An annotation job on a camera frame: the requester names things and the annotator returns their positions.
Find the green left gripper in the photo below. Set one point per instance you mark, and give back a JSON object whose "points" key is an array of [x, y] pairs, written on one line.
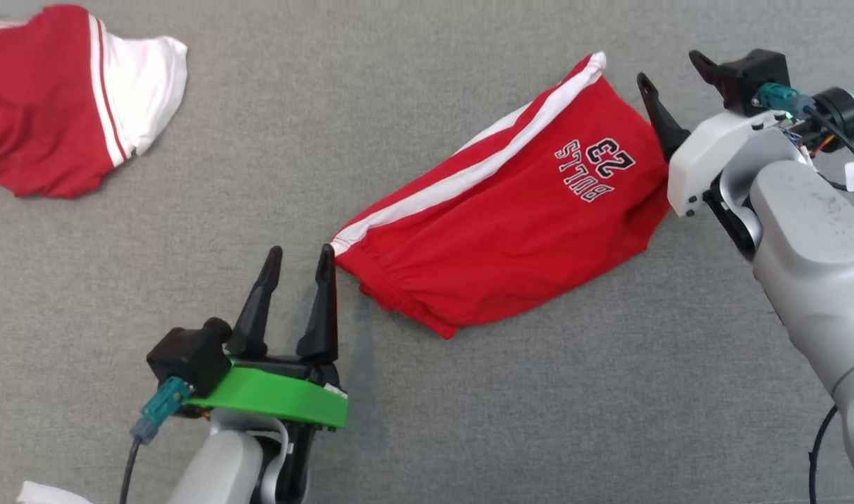
{"points": [[280, 395]]}

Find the red shorts with white stripe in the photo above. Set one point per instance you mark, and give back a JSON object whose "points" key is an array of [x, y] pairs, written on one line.
{"points": [[511, 231]]}

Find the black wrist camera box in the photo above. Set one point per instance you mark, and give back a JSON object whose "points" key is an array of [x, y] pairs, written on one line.
{"points": [[189, 357], [752, 77]]}

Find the white robot body shell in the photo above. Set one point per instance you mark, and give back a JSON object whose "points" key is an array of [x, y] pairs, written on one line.
{"points": [[45, 495]]}

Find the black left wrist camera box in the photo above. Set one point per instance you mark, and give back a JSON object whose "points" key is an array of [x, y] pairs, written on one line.
{"points": [[189, 357]]}

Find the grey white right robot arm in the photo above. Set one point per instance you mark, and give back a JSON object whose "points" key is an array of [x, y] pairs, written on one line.
{"points": [[819, 245]]}

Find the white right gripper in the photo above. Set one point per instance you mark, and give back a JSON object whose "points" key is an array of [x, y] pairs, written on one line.
{"points": [[721, 147]]}

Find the red white jersey shirt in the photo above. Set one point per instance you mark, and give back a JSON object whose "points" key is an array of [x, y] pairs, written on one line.
{"points": [[42, 105]]}

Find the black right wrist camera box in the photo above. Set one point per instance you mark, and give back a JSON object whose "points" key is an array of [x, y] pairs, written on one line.
{"points": [[752, 77]]}

